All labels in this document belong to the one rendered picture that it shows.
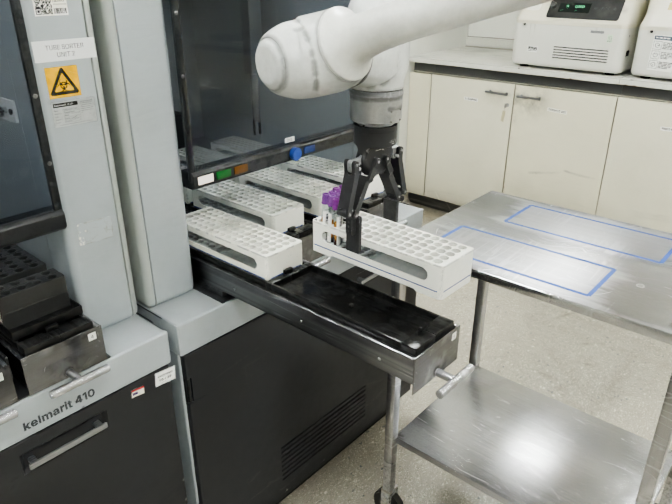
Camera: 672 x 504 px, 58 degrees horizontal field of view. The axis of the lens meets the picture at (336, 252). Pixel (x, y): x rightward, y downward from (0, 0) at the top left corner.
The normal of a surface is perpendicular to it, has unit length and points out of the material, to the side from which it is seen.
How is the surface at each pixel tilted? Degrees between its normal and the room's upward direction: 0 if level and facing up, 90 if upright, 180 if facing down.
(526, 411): 0
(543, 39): 90
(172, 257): 90
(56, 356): 90
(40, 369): 90
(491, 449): 0
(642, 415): 0
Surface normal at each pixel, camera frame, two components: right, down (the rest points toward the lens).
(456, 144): -0.66, 0.32
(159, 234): 0.75, 0.28
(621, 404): 0.00, -0.91
